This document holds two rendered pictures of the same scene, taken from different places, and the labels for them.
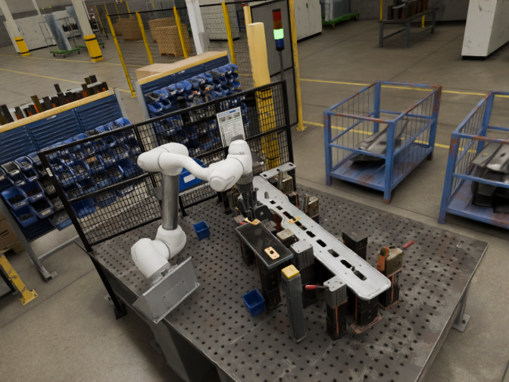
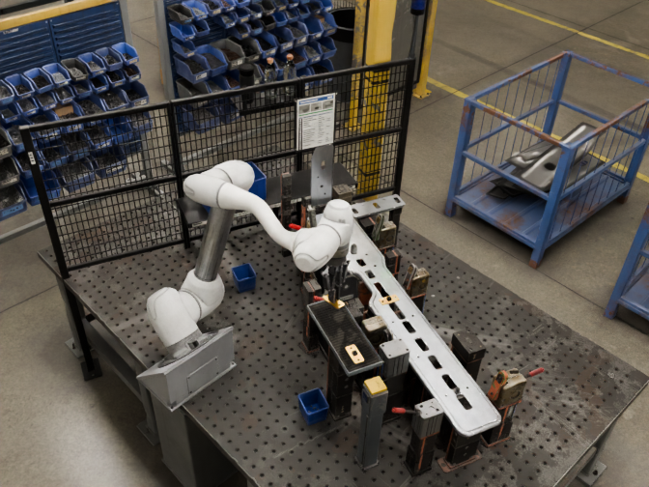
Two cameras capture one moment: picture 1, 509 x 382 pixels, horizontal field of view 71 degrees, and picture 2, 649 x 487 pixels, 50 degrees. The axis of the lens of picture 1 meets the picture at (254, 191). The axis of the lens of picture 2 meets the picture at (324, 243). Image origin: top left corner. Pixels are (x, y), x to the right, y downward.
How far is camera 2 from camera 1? 0.84 m
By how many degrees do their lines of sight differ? 9
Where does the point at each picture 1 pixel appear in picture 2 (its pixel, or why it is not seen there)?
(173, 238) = (210, 294)
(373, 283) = (479, 416)
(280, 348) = (341, 473)
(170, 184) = (220, 220)
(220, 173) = (311, 250)
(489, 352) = not seen: outside the picture
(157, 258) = (185, 322)
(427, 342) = not seen: outside the picture
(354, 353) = not seen: outside the picture
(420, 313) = (531, 459)
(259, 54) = (382, 15)
